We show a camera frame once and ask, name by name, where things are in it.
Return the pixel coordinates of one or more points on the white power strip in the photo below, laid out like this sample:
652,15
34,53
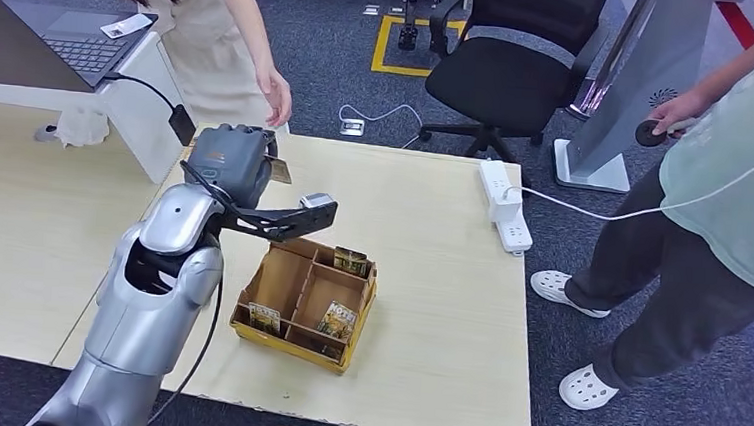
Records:
516,233

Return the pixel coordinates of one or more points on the black round controller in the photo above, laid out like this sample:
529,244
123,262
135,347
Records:
649,133

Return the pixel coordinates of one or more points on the metal floor socket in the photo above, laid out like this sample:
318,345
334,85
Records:
352,127

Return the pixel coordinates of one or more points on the white plug charger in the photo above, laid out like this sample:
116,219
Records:
505,206

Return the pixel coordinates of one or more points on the white clog shoe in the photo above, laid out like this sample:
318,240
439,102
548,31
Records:
587,387
568,294

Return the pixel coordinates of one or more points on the room key card HOTEL print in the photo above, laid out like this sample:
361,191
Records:
337,322

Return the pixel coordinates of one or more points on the person's left hand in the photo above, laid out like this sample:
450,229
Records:
279,95

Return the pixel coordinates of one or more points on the brown room key card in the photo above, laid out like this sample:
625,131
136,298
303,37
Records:
281,171

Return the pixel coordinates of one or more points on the black office chair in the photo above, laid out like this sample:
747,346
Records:
506,81

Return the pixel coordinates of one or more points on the white crumpled tissue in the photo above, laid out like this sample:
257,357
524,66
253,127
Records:
84,128

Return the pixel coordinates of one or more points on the wooden organizer box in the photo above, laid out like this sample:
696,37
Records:
279,284

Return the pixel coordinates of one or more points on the grey floor plate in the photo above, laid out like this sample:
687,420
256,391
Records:
371,10

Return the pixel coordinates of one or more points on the person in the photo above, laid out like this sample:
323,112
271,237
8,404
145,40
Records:
736,210
209,47

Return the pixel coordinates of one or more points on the grey desk grommet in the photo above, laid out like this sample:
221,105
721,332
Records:
44,133

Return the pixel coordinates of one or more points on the person's left forearm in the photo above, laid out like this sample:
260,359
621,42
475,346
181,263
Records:
248,16

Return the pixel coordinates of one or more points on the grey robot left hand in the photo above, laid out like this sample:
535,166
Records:
228,161

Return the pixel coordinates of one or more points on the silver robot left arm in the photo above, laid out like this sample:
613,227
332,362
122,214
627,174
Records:
144,315

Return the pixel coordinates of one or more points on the yellow floor tape square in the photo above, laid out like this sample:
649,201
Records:
381,44

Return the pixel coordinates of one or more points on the dark grey laptop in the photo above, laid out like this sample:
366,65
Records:
82,55

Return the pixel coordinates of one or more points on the silver kiosk stand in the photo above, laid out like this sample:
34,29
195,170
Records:
630,103

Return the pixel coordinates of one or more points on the white ID card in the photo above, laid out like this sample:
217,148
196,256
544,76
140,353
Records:
126,25

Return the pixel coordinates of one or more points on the green gold room key card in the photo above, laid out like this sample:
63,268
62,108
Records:
351,261

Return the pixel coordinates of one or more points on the white raised desk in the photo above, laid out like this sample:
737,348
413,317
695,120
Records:
144,122

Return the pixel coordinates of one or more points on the person's right forearm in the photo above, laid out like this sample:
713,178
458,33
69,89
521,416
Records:
746,61

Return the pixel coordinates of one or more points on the person's right hand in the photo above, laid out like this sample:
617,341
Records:
680,110

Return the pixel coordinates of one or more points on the black robot legs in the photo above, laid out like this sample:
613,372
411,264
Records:
408,38

